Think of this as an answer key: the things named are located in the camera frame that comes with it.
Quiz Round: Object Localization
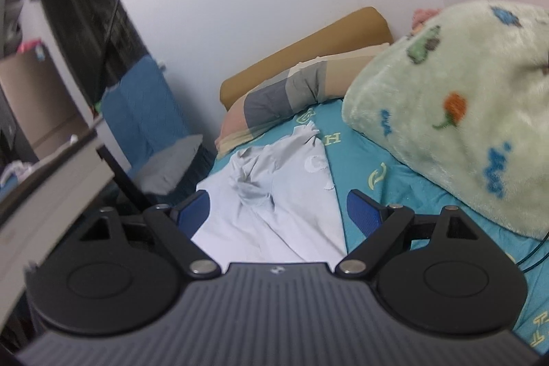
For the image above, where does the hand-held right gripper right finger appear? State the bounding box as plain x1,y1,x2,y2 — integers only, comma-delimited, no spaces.
334,189,481,276

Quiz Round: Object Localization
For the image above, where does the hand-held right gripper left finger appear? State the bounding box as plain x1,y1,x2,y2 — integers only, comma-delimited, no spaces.
78,190,222,278

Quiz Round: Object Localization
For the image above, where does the light grey shirt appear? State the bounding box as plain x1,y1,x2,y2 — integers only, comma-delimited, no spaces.
190,122,347,264

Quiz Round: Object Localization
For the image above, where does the teal printed bed sheet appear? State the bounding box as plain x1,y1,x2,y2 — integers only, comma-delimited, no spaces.
195,98,549,358

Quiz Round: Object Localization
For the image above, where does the blue quilted cushion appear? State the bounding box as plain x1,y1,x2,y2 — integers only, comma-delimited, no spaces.
100,56,192,176

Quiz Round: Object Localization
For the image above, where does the grey and beige striped pillow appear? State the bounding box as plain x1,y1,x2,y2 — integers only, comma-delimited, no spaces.
214,43,392,159

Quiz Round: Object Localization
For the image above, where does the green printed fleece blanket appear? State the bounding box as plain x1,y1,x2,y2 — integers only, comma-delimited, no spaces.
342,0,549,240

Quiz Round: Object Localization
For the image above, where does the tan headboard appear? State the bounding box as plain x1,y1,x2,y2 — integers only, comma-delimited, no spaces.
220,7,394,111

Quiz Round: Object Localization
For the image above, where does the dark window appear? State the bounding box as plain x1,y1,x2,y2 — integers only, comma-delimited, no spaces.
28,0,151,106

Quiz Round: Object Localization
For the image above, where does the black cable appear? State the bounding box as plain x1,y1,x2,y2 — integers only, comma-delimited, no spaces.
515,229,549,269

